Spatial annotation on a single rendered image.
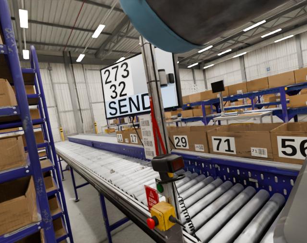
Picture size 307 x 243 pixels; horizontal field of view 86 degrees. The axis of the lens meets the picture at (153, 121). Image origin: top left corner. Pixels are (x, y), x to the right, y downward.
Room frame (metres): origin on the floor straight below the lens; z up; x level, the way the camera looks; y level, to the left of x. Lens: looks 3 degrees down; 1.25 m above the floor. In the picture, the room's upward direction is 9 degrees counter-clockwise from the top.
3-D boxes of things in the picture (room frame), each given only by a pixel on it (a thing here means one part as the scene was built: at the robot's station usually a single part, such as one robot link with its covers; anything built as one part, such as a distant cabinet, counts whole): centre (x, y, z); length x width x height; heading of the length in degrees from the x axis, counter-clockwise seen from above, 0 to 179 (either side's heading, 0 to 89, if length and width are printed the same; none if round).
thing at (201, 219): (0.81, -0.25, 0.72); 0.52 x 0.05 x 0.05; 127
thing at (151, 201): (0.70, 0.04, 0.85); 0.16 x 0.01 x 0.13; 37
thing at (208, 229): (0.76, -0.29, 0.72); 0.52 x 0.05 x 0.05; 127
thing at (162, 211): (0.60, 0.01, 0.84); 0.15 x 0.09 x 0.07; 37
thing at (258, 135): (1.11, -0.60, 0.97); 0.39 x 0.29 x 0.17; 37
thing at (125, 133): (2.38, 0.35, 0.96); 0.39 x 0.29 x 0.17; 37
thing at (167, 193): (0.64, 0.01, 0.95); 0.07 x 0.03 x 0.07; 37
